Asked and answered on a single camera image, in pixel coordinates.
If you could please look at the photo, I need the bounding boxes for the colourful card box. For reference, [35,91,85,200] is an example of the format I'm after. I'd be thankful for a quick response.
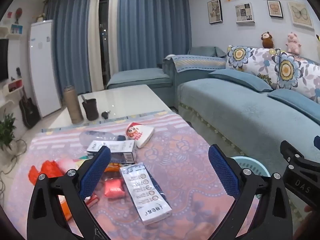
[84,194,99,208]

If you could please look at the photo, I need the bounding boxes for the light blue trash basket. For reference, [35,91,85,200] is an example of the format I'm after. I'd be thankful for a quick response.
[232,156,271,177]

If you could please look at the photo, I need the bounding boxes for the person's right hand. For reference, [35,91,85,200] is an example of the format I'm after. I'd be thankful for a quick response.
[293,205,319,240]

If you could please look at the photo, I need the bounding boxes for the pink tissue pack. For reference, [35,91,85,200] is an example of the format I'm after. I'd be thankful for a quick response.
[104,178,125,199]

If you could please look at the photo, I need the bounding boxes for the orange snack bag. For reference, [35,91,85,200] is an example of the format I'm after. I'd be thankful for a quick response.
[104,163,123,172]

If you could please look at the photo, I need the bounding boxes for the blue sofa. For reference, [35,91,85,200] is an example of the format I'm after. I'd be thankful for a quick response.
[106,47,319,173]

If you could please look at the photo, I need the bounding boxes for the green potted plant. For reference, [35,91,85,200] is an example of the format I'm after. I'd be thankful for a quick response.
[0,111,18,154]

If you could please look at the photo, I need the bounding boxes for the blue sofa pillow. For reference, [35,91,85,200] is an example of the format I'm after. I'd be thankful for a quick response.
[208,69,273,93]

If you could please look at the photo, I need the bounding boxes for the blue white milk carton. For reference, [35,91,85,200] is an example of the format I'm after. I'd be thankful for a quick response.
[87,140,137,164]

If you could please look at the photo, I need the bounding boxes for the black guitar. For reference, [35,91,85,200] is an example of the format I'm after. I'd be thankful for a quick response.
[19,88,41,129]

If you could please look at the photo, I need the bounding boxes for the floral sofa cushion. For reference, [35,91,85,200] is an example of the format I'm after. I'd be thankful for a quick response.
[226,45,319,103]

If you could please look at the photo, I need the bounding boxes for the tall brown thermos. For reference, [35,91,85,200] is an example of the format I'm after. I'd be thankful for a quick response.
[63,86,84,125]

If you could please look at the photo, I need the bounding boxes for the pink floral table cloth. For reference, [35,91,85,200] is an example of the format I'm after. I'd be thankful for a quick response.
[4,112,234,239]

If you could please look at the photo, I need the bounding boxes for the black car key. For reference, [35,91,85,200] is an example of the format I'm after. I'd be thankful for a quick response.
[101,111,111,120]

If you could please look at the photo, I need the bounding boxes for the dark brown cup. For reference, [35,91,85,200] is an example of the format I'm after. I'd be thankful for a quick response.
[81,94,99,121]

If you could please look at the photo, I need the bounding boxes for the panda paper cup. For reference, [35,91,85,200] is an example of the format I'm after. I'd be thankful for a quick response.
[126,122,155,148]

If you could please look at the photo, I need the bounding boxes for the pink pig plush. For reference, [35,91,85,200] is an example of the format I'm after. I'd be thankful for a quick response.
[286,32,302,55]

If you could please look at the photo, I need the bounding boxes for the brown monkey plush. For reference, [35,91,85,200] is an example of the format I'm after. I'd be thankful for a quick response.
[261,31,274,49]

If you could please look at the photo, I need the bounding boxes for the white coffee table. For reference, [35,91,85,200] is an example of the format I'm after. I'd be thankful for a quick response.
[48,83,173,129]

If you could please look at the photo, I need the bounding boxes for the white refrigerator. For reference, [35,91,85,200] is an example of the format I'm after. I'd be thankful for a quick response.
[29,20,61,118]

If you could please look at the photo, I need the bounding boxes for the white canvas picture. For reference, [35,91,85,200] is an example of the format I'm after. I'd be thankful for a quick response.
[235,2,255,24]

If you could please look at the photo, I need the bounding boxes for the black framed flower picture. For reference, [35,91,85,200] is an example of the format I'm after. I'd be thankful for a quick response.
[207,0,223,24]

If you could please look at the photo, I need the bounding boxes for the black television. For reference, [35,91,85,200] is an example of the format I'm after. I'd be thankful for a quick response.
[0,39,9,82]

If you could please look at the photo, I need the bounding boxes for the blue curtain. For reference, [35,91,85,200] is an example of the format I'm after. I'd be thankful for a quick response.
[43,0,191,93]

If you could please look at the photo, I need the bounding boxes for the white wall shelf unit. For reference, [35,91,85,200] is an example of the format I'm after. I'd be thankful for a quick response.
[1,24,23,108]

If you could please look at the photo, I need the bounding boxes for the crown picture frame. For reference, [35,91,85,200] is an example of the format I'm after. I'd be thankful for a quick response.
[267,0,283,18]

